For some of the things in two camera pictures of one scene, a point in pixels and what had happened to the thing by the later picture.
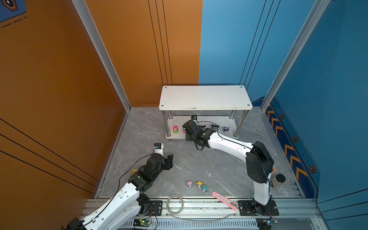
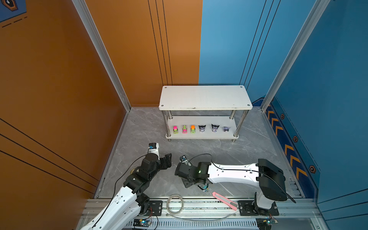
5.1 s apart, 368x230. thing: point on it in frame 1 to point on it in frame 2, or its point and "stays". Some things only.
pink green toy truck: x=175 y=129 stays
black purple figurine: x=214 y=127 stays
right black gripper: x=187 y=136 to x=186 y=184
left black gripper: x=168 y=162 stays
